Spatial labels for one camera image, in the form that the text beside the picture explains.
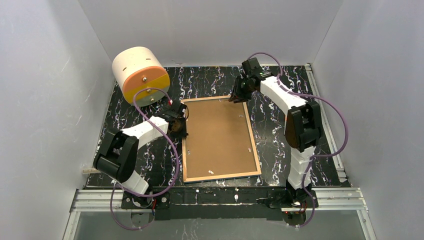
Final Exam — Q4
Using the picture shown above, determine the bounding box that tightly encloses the blue wooden picture frame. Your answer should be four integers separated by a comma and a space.
180, 95, 262, 184

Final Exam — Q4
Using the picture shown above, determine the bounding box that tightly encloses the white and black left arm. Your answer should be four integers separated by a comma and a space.
93, 101, 189, 198

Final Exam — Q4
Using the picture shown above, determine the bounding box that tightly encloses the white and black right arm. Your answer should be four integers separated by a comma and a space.
229, 57, 323, 202

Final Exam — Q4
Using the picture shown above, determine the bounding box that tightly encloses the white cylindrical drawer box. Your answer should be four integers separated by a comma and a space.
112, 46, 171, 107

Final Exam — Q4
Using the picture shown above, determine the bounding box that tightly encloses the small clear plastic piece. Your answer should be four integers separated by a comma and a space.
82, 168, 100, 174

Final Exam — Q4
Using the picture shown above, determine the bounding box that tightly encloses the brown frame backing board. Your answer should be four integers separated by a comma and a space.
184, 98, 258, 179

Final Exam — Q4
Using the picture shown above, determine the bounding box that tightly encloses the black front mounting rail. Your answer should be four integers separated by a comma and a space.
121, 186, 319, 222

